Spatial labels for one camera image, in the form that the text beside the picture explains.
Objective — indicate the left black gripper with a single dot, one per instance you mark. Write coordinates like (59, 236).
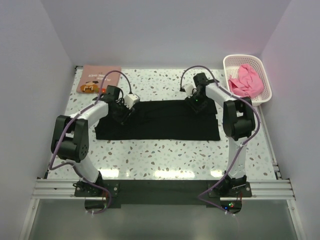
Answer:
(128, 112)

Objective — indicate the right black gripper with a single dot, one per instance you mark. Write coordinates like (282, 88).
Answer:
(197, 108)

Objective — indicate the black t shirt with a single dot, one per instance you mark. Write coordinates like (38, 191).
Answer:
(162, 120)

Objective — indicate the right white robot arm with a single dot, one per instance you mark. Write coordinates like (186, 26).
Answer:
(238, 122)

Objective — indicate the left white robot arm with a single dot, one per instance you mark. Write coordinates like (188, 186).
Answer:
(70, 140)

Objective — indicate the folded pink printed t shirt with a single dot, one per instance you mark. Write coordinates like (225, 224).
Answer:
(92, 76)

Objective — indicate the white plastic laundry basket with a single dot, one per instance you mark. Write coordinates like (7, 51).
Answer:
(231, 64)

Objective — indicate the pink crumpled t shirt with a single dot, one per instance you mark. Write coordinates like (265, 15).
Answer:
(247, 83)

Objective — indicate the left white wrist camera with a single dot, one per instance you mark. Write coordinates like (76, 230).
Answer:
(130, 100)

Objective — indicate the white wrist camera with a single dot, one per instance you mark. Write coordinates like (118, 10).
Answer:
(189, 90)
(130, 100)

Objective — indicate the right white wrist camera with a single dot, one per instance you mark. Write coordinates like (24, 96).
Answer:
(189, 90)

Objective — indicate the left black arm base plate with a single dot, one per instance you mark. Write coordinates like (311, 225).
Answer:
(83, 189)

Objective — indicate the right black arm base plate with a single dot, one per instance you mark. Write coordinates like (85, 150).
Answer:
(221, 191)

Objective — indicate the aluminium front rail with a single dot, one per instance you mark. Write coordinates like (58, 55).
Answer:
(261, 189)

